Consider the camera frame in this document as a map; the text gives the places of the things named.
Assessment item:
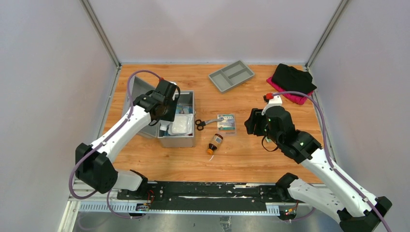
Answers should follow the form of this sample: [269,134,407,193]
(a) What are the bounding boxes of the blue cotton pouch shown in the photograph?
[176,104,193,114]

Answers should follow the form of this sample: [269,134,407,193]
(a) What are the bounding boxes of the white gauze packet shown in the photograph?
[168,114,193,135]

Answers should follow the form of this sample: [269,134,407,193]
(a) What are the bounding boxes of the grey metal case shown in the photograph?
[138,90,196,148]

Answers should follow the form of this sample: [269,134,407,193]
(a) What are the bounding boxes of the brown medicine bottle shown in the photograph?
[206,133,223,156]

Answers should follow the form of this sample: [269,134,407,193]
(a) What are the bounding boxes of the white medicine bottle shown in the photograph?
[159,120,172,131]

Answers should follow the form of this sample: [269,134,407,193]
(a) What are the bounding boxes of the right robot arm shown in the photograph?
[244,106,392,232]

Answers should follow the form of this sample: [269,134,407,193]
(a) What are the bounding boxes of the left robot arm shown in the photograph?
[75,80,180,200]

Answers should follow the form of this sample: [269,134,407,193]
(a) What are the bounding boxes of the bandage strip box pack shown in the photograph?
[217,114,237,137]

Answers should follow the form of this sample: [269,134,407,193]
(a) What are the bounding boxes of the pink folded cloth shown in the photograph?
[266,76,315,105]

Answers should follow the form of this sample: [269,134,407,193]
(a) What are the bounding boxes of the grey divider tray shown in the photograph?
[208,60,255,94]

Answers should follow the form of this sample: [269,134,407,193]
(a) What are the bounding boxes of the black folded cloth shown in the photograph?
[271,63,317,94]

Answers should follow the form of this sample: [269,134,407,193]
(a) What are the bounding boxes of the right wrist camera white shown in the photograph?
[261,93,282,116]

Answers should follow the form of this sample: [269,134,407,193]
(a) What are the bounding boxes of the black handled scissors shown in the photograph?
[195,118,223,131]

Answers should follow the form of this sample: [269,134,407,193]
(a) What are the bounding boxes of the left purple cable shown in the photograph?
[69,70,164,220]

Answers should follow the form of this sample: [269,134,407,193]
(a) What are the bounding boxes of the purple cable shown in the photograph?
[69,70,164,220]
[264,91,393,232]

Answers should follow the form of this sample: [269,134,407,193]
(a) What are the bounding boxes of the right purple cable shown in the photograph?
[264,91,393,232]

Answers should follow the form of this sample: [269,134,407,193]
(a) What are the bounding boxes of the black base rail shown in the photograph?
[116,181,296,212]

